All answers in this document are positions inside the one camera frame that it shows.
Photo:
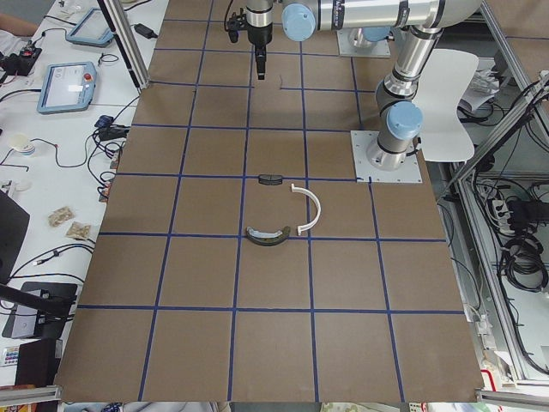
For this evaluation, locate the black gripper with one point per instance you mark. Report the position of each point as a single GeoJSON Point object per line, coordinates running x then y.
{"type": "Point", "coordinates": [259, 37]}

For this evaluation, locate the black power adapter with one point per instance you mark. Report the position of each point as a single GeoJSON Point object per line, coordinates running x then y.
{"type": "Point", "coordinates": [145, 31]}

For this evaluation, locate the dark grey brake pad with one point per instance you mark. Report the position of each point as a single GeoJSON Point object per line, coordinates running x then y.
{"type": "Point", "coordinates": [270, 179]}

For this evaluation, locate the white curved plastic arc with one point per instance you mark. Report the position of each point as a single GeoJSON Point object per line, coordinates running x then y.
{"type": "Point", "coordinates": [301, 229]}

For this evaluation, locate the blue teach pendant far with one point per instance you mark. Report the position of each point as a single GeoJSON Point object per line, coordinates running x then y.
{"type": "Point", "coordinates": [92, 29]}

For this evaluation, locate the blue teach pendant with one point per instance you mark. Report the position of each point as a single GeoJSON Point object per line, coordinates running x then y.
{"type": "Point", "coordinates": [92, 29]}
{"type": "Point", "coordinates": [67, 88]}

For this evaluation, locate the white plastic chair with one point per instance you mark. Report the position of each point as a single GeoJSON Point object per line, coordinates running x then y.
{"type": "Point", "coordinates": [443, 82]}

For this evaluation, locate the dark curved brake shoe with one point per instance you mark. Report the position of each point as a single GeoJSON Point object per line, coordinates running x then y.
{"type": "Point", "coordinates": [267, 239]}

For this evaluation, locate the blue teach pendant near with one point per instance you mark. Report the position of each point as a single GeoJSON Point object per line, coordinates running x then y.
{"type": "Point", "coordinates": [67, 88]}

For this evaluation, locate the small bag of parts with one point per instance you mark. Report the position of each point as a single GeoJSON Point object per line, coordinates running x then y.
{"type": "Point", "coordinates": [60, 216]}
{"type": "Point", "coordinates": [79, 231]}

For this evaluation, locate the white paper cup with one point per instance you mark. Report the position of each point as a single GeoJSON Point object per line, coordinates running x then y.
{"type": "Point", "coordinates": [21, 144]}

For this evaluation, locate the black monitor stand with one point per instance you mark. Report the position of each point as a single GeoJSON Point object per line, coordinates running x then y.
{"type": "Point", "coordinates": [41, 309]}

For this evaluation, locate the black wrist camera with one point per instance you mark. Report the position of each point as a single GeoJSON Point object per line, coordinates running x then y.
{"type": "Point", "coordinates": [235, 24]}

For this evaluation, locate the aluminium frame post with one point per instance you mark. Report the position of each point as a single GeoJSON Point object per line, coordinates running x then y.
{"type": "Point", "coordinates": [119, 25]}

